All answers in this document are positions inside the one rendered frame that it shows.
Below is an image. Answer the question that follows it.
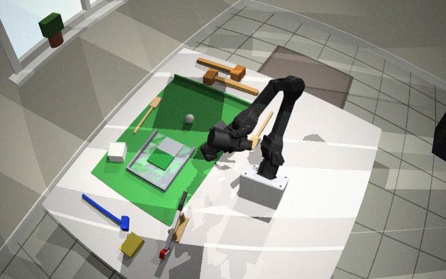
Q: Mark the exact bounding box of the olive yellow block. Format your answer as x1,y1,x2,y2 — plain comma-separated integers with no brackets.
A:
119,232,145,258

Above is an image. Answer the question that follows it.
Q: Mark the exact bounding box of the wooden mallet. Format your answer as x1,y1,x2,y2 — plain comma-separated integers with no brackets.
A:
197,58,246,82
203,68,258,96

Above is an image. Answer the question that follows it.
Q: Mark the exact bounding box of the green putting mat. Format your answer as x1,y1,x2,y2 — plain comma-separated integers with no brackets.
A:
91,78,248,226

